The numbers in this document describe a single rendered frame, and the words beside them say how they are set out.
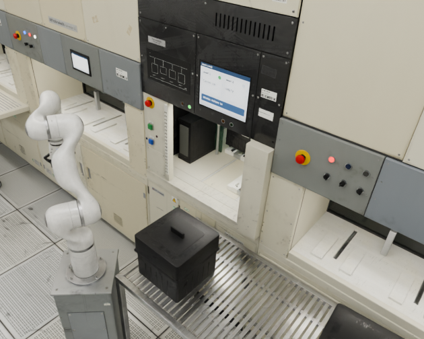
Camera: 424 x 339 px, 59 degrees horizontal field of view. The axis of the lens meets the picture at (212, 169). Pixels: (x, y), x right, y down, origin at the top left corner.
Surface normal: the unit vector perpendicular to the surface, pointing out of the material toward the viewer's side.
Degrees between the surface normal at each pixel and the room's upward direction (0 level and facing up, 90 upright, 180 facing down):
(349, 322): 0
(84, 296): 90
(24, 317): 0
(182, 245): 0
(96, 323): 90
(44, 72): 90
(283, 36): 90
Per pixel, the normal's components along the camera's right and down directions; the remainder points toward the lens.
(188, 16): -0.64, 0.40
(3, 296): 0.05, -0.83
